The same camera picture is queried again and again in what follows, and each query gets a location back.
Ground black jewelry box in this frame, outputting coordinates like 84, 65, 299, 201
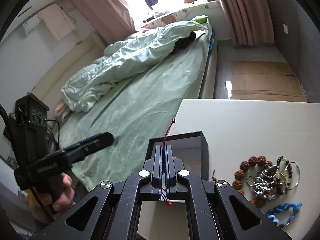
144, 130, 209, 181

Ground red cord bracelet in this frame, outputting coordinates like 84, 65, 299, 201
159, 117, 176, 206

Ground brown rudraksha bead bracelet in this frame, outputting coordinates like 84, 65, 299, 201
231, 155, 274, 209

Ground silver chain jewelry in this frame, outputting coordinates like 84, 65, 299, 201
246, 165, 278, 201

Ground person's left hand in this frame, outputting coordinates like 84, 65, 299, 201
28, 173, 75, 224

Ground bed with green sheet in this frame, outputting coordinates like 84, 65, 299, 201
60, 22, 215, 190

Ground light green duvet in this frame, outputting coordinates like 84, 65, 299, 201
61, 21, 212, 113

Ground black garment on bed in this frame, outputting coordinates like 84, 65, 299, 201
172, 31, 196, 53

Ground flattened cardboard on floor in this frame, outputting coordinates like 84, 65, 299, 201
226, 61, 307, 102

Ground white air conditioner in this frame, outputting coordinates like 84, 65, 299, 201
22, 14, 43, 36

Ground beige hanging cloth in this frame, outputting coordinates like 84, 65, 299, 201
37, 4, 76, 41

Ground green tissue box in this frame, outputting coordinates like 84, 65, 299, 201
192, 15, 208, 24

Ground pink left curtain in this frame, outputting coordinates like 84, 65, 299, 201
70, 0, 136, 44

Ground pink curtain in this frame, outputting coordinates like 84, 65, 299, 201
219, 0, 274, 46
70, 0, 136, 44

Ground patterned window seat cushion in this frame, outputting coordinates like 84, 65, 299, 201
141, 1, 221, 29

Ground pink right curtain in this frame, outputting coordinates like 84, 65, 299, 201
219, 0, 274, 46

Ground dark bead bracelet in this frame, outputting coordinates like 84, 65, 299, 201
275, 155, 294, 193

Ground blue braided bracelet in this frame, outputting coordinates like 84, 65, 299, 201
266, 202, 303, 228

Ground white wall socket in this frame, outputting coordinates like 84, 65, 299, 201
283, 24, 289, 35

